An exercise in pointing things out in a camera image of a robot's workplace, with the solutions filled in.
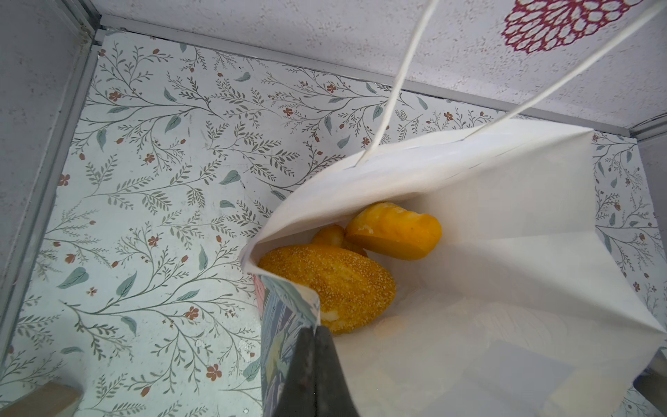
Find croissant bread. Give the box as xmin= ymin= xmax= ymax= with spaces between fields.
xmin=346 ymin=202 xmax=442 ymax=261

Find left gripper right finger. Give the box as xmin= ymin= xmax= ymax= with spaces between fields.
xmin=314 ymin=326 xmax=360 ymax=417

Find small twisted bread piece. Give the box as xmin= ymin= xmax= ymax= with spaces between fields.
xmin=311 ymin=224 xmax=368 ymax=256

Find large round bread loaf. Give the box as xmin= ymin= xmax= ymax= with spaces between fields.
xmin=259 ymin=244 xmax=396 ymax=335

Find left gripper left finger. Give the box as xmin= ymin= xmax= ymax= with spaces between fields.
xmin=273 ymin=327 xmax=318 ymax=417

